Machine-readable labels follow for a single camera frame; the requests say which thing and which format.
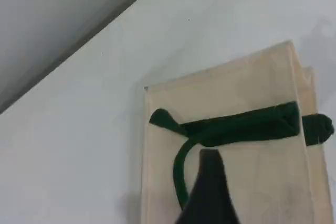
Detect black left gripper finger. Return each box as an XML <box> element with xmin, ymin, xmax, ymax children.
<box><xmin>174</xmin><ymin>148</ymin><xmax>243</xmax><ymax>224</ymax></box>

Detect white canvas bag green handles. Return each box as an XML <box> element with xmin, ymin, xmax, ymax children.
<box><xmin>141</xmin><ymin>39</ymin><xmax>336</xmax><ymax>224</ymax></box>

